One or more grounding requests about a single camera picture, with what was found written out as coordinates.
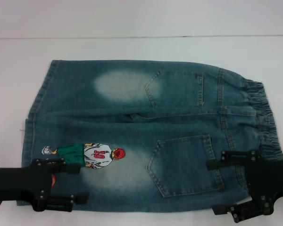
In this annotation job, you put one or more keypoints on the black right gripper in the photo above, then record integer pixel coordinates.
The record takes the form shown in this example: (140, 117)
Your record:
(268, 179)

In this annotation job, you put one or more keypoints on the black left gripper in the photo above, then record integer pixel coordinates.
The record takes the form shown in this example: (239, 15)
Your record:
(16, 183)

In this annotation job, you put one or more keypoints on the blue denim shorts with embroidery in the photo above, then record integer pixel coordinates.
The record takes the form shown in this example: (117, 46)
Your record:
(132, 131)

